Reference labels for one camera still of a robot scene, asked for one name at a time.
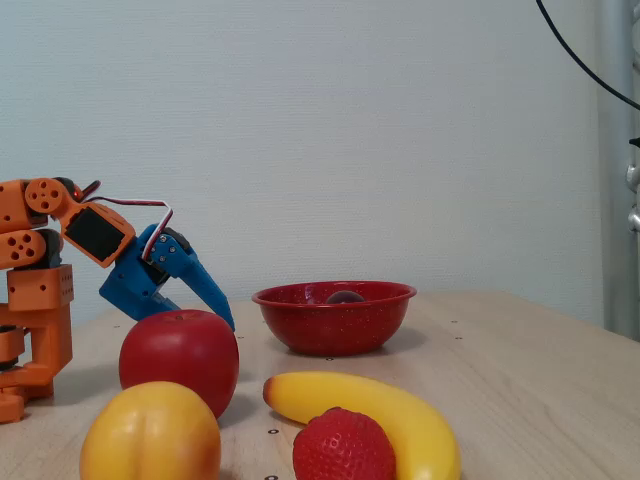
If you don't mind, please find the red black white servo wire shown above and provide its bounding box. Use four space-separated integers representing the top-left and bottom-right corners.
78 179 175 265

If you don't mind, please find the dark purple plum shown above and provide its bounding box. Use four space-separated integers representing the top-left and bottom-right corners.
325 290 367 305

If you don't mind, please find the black hanging cable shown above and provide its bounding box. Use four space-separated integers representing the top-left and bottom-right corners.
535 0 640 111

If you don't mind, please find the yellow toy banana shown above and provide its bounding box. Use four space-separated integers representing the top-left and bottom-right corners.
263 371 462 480

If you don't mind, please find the red toy strawberry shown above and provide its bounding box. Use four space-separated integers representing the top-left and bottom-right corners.
292 407 397 480

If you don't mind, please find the red speckled enamel bowl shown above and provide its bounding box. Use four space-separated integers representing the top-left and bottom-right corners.
251 280 418 357

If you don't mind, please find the red toy apple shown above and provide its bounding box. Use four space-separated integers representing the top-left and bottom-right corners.
118 309 240 420

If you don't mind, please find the grey metal post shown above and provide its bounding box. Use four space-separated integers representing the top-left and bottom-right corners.
597 0 640 344

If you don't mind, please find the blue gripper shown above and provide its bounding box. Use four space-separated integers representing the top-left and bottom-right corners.
98 224 236 333

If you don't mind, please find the yellow orange toy peach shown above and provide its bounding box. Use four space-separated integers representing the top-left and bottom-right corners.
78 381 222 480

